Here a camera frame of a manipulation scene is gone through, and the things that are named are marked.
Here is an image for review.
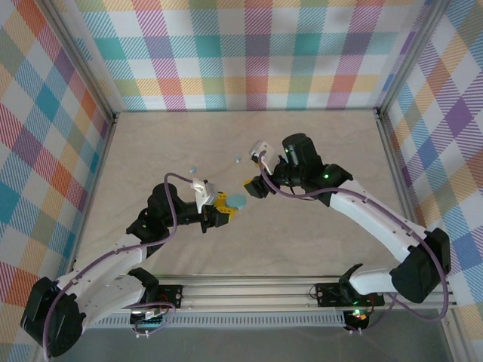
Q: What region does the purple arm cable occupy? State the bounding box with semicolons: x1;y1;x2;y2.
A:
42;172;197;359
257;150;452;321

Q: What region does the aluminium right corner post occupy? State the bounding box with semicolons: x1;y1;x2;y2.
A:
375;0;454;116

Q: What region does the aluminium right side rail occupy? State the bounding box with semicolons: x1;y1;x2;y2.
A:
375;109;460;306

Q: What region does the light blue earbud charging case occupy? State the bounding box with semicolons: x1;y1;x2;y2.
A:
225;192;248;212

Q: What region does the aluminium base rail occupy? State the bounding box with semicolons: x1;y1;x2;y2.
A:
40;276;460;314

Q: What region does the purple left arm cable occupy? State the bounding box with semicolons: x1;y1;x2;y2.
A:
42;172;197;359

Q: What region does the grey slotted cable duct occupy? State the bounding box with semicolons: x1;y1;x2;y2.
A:
59;314;347;330

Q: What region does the aluminium left side rail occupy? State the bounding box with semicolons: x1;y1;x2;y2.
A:
52;112;120;284

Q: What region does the grey metal panel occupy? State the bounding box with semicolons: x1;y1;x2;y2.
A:
48;327;456;362

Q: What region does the aluminium left corner post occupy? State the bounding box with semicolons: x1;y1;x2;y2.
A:
44;0;118;124

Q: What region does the aluminium corner post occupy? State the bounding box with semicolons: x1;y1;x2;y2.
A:
44;0;118;124
375;0;454;116

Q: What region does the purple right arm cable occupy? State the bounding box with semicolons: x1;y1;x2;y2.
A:
257;150;452;321

